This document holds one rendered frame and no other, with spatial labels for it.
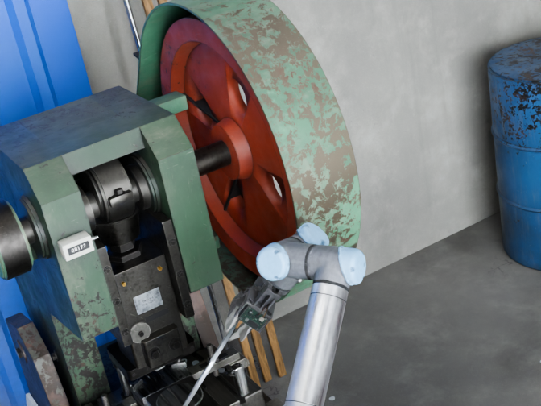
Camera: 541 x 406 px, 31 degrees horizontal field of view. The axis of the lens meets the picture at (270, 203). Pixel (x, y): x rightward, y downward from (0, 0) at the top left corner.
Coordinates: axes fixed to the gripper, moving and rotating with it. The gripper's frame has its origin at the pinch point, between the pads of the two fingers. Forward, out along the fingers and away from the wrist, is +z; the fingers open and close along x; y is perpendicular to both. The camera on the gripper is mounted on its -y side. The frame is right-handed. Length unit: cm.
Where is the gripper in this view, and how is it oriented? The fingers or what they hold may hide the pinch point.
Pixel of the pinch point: (231, 332)
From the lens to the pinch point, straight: 232.1
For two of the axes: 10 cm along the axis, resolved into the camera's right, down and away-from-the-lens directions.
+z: -5.6, 7.0, 4.3
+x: 8.2, 5.5, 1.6
